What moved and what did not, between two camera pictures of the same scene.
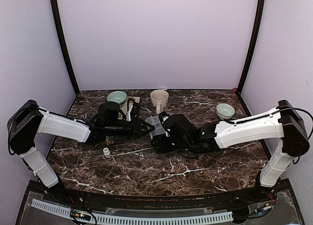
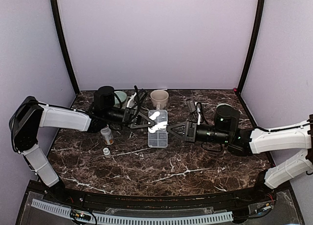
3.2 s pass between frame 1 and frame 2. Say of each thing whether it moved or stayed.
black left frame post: stayed
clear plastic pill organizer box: moved
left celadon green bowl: stayed
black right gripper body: moved
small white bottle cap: stayed
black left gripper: moved
